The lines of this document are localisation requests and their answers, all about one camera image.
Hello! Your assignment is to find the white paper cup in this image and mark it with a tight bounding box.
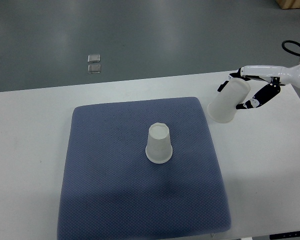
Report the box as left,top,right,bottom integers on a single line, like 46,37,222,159
145,122,173,164
207,78,251,124

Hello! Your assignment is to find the blue grey fabric mat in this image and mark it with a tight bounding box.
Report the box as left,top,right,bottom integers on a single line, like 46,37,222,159
57,97,231,240

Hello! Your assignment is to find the floor socket plate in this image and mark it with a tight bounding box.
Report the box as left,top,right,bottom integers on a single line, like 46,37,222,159
87,54,101,63
88,64,101,74

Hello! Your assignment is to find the black table control panel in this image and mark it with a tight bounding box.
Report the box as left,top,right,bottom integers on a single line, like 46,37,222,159
269,231,300,240

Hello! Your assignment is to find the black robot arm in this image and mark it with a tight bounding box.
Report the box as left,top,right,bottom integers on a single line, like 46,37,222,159
217,64,300,110

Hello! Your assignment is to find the black cable loop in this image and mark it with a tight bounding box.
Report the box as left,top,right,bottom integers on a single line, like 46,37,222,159
281,40,300,63

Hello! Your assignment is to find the upper floor socket plate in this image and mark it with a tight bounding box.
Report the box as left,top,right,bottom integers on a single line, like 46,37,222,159
87,54,101,63

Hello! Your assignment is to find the wooden furniture corner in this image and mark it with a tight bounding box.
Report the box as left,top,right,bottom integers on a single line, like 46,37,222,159
276,0,300,10

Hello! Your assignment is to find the lower floor socket plate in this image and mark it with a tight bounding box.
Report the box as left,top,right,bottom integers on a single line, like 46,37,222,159
88,64,101,74

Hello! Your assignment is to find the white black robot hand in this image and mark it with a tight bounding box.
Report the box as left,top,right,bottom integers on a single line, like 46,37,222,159
217,64,300,110

